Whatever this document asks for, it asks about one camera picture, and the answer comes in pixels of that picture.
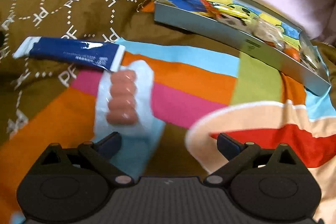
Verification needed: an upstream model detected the pink sausage packet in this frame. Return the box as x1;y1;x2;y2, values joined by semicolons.
93;60;165;179

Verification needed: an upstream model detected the blue white long packet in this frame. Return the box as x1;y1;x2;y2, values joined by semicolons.
13;36;125;72

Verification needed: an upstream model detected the dark dried meat snack packet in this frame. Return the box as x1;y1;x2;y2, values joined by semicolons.
299;48;321;72

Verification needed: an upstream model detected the orange white bread roll packet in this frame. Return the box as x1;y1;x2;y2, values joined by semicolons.
251;17;285;51

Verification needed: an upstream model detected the yellow green snack packet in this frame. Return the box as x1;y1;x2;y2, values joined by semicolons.
213;2;251;19

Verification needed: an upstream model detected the round cookie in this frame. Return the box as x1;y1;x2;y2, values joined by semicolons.
216;14;254;34

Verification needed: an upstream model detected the colourful striped brown duvet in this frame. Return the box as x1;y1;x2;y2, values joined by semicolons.
1;0;335;223

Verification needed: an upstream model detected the grey tray with cartoon picture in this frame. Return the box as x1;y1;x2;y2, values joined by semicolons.
152;0;331;96

